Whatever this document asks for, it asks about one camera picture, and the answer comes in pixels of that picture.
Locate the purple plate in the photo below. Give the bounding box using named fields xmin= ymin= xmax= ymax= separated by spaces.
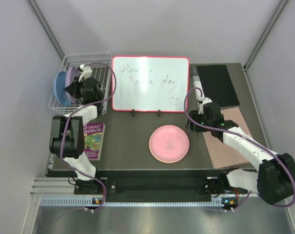
xmin=65 ymin=66 xmax=78 ymax=103

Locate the pink plate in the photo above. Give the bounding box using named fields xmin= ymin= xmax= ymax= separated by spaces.
xmin=149 ymin=125 xmax=190 ymax=158

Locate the yellow plate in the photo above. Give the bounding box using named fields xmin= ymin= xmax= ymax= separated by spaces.
xmin=154 ymin=156 xmax=183 ymax=164

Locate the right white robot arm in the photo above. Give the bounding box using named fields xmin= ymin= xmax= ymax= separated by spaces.
xmin=185 ymin=102 xmax=295 ymax=207

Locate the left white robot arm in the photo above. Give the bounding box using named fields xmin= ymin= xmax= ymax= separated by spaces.
xmin=49 ymin=78 xmax=104 ymax=193

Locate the blue plate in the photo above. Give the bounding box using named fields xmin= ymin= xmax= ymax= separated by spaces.
xmin=53 ymin=71 xmax=71 ymax=107

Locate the black folder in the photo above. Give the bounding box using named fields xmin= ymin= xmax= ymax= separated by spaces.
xmin=191 ymin=65 xmax=240 ymax=107

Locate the white box under folder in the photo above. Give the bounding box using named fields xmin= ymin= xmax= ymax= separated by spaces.
xmin=191 ymin=76 xmax=204 ymax=103

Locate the pink board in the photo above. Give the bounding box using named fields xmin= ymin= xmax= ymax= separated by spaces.
xmin=203 ymin=107 xmax=251 ymax=169

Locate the purple treehouse book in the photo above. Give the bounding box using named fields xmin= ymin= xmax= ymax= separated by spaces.
xmin=83 ymin=123 xmax=105 ymax=160

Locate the red-framed whiteboard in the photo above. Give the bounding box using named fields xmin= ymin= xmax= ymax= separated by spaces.
xmin=112 ymin=56 xmax=190 ymax=113

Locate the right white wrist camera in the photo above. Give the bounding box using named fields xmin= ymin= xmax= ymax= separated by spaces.
xmin=197 ymin=97 xmax=212 ymax=115

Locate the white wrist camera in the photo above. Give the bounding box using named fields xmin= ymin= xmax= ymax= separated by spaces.
xmin=79 ymin=64 xmax=92 ymax=82
xmin=197 ymin=97 xmax=212 ymax=115

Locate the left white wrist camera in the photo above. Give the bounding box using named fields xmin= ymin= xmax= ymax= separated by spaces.
xmin=79 ymin=64 xmax=92 ymax=82

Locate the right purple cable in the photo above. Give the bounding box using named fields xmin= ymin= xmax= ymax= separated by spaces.
xmin=183 ymin=87 xmax=295 ymax=208

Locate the white wire dish rack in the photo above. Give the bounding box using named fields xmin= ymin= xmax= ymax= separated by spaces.
xmin=48 ymin=53 xmax=112 ymax=115

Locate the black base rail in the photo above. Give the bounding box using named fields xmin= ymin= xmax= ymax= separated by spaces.
xmin=68 ymin=169 xmax=247 ymax=203

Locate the grey slotted cable duct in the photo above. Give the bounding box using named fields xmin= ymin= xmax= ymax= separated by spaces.
xmin=40 ymin=197 xmax=236 ymax=207

